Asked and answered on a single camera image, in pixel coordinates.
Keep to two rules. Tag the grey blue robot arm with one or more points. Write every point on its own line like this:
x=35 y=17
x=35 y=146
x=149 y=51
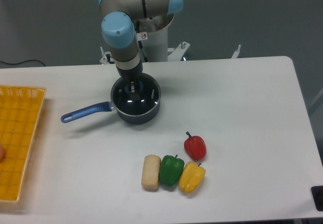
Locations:
x=118 y=28

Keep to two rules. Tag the dark blue saucepan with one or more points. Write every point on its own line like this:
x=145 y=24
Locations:
x=105 y=107

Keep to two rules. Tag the yellow bell pepper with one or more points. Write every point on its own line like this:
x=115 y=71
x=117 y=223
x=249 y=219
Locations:
x=191 y=177

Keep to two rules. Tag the black object table corner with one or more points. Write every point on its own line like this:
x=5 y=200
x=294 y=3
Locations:
x=317 y=194

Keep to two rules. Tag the beige bread loaf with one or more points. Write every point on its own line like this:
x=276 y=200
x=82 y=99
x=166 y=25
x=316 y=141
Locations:
x=150 y=172

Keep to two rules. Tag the glass lid blue knob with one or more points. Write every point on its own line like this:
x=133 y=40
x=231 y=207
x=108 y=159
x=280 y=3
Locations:
x=132 y=103

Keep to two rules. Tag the white metal base frame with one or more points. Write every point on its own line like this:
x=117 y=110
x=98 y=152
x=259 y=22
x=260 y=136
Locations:
x=174 y=54

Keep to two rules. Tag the yellow woven basket tray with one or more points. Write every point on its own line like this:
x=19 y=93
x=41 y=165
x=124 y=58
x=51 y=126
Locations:
x=21 y=108

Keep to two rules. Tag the green bell pepper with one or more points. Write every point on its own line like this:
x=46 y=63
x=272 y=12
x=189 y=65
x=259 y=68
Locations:
x=171 y=168

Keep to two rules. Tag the red bell pepper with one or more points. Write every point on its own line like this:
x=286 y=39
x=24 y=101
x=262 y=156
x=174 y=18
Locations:
x=195 y=147

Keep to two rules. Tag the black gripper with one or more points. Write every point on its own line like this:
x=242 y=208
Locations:
x=131 y=75

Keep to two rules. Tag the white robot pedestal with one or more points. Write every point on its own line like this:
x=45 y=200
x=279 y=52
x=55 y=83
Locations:
x=153 y=37

